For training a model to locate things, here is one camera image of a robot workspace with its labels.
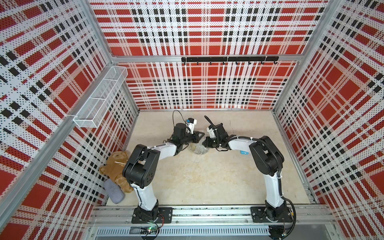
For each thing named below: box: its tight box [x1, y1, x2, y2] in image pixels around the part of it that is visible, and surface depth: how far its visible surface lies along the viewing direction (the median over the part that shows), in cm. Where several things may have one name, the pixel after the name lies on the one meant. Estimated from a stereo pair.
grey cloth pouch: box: [103, 178, 126, 204], surface depth 80 cm
